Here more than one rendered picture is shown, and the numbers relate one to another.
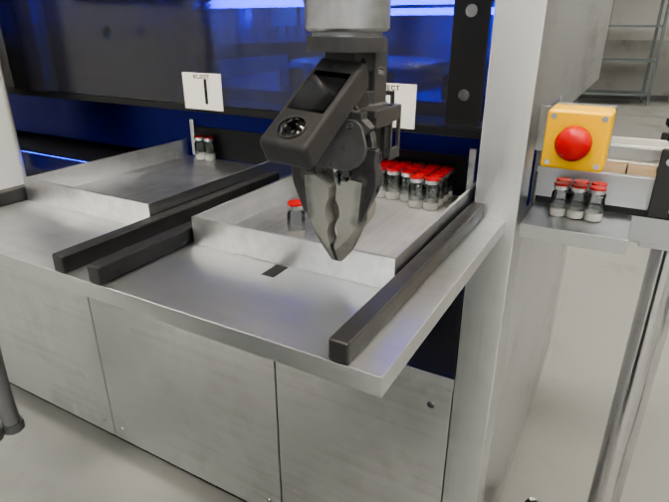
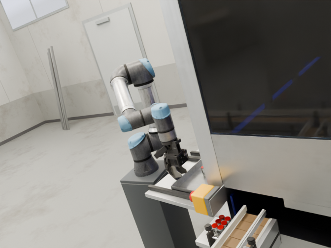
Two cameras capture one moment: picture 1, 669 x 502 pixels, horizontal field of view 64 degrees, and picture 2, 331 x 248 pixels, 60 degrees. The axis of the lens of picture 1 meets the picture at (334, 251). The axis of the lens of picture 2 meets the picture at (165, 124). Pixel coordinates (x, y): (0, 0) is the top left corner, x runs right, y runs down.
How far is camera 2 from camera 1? 1.47 m
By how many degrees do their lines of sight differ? 98
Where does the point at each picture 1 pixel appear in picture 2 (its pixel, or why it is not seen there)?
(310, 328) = (161, 184)
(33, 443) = not seen: hidden behind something
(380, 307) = (157, 188)
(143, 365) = not seen: hidden behind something
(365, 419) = not seen: outside the picture
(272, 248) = (190, 172)
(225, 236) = (197, 165)
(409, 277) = (168, 190)
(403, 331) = (156, 195)
